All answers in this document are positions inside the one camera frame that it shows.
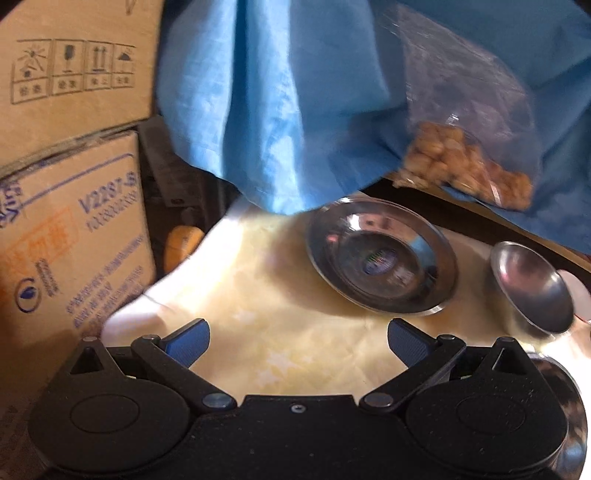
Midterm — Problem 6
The steel plate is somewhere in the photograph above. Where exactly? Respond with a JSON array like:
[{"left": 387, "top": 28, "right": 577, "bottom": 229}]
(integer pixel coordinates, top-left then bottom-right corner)
[
  {"left": 305, "top": 196, "right": 459, "bottom": 316},
  {"left": 528, "top": 352, "right": 588, "bottom": 479}
]

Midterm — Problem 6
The deep steel bowl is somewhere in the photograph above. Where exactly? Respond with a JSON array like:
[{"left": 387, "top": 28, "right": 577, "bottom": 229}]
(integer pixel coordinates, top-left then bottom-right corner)
[{"left": 484, "top": 241, "right": 574, "bottom": 343}]

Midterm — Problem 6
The white bowl red rim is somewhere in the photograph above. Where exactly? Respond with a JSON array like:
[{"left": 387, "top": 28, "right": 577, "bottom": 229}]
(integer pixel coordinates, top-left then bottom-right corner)
[{"left": 558, "top": 270, "right": 591, "bottom": 324}]

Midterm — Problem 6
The cream tablecloth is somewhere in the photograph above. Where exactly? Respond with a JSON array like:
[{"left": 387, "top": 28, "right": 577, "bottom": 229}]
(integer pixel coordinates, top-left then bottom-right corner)
[{"left": 100, "top": 191, "right": 591, "bottom": 402}]

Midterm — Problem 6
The orange round object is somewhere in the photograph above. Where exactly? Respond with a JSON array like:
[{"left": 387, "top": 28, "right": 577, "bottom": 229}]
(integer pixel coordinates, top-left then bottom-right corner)
[{"left": 163, "top": 225, "right": 204, "bottom": 274}]

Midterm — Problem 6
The lower cardboard box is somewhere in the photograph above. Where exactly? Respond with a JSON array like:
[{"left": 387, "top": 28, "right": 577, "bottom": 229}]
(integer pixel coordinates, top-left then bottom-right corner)
[{"left": 1, "top": 131, "right": 155, "bottom": 479}]

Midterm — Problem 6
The cardboard box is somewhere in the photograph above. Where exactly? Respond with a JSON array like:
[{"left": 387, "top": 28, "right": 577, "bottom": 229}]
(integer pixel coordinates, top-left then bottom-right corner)
[
  {"left": 1, "top": 131, "right": 155, "bottom": 479},
  {"left": 1, "top": 0, "right": 163, "bottom": 166}
]

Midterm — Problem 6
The wooden shelf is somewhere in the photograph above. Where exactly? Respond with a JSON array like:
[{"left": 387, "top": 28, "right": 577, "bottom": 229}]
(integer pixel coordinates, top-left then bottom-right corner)
[{"left": 363, "top": 177, "right": 590, "bottom": 286}]

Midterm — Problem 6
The plastic bag of snacks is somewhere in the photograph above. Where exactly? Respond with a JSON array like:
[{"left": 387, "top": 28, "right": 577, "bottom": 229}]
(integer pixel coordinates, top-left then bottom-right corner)
[{"left": 392, "top": 5, "right": 541, "bottom": 211}]

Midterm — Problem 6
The blue cloth garment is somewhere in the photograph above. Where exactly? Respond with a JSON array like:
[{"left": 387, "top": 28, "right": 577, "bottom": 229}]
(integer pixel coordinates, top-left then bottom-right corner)
[{"left": 156, "top": 1, "right": 590, "bottom": 253}]

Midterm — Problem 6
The upper cardboard box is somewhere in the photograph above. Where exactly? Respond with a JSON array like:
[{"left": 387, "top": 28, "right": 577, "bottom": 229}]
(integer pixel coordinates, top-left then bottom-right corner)
[{"left": 1, "top": 0, "right": 163, "bottom": 166}]

